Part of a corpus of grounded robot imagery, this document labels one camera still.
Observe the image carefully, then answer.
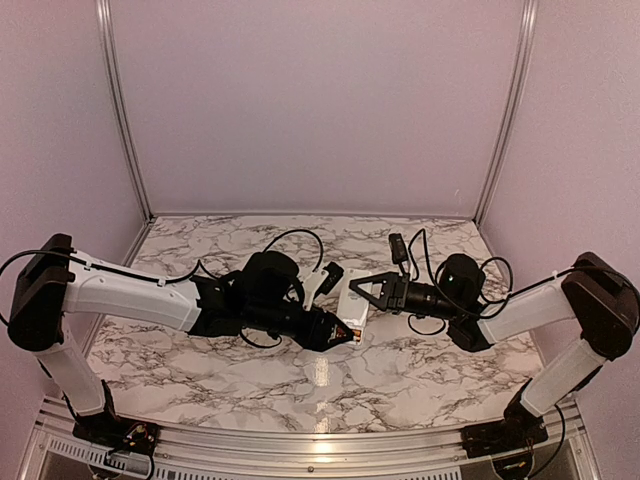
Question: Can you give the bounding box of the left aluminium frame post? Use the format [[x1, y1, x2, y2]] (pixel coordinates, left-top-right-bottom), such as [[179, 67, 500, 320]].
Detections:
[[95, 0, 154, 223]]

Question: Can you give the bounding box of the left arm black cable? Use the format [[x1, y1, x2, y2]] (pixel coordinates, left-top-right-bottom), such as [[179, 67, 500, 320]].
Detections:
[[0, 228, 324, 346]]

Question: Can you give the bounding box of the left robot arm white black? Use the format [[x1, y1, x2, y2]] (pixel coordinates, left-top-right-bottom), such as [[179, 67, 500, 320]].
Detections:
[[4, 234, 354, 445]]

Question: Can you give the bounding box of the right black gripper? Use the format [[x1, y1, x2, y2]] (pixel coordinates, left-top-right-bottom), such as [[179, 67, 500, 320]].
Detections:
[[350, 271, 462, 321]]

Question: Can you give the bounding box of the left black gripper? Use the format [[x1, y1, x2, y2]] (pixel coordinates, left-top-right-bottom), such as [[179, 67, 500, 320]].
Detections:
[[246, 299, 355, 351]]

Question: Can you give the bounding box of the right aluminium frame post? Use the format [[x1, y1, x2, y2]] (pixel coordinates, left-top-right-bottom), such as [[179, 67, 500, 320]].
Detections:
[[473, 0, 539, 230]]

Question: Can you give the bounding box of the front aluminium frame rail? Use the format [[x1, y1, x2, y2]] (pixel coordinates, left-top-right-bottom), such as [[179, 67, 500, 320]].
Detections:
[[18, 398, 601, 479]]

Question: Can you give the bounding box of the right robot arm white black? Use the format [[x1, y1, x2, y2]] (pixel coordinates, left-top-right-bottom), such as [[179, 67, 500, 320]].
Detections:
[[349, 252, 639, 448]]

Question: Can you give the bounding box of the white remote control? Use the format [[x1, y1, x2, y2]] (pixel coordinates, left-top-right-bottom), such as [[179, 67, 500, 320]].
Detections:
[[336, 268, 372, 345]]

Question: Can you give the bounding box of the aluminium frame post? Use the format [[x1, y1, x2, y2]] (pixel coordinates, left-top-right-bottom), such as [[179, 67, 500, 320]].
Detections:
[[95, 0, 154, 223], [473, 0, 539, 230]]

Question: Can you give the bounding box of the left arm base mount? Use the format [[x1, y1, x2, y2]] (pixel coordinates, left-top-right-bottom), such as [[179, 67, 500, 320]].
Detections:
[[72, 380, 159, 456]]

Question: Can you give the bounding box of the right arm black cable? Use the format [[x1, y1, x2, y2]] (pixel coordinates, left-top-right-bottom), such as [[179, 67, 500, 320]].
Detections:
[[407, 228, 601, 336]]

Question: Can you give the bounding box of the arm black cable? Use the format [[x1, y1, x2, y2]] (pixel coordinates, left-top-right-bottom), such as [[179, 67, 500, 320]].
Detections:
[[407, 228, 601, 336], [0, 228, 324, 346]]

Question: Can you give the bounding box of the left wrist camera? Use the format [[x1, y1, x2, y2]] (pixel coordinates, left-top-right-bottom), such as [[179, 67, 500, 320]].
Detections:
[[318, 262, 344, 295]]

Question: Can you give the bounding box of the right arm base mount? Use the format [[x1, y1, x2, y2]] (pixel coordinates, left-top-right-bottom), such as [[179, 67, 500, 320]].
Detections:
[[461, 379, 548, 458]]

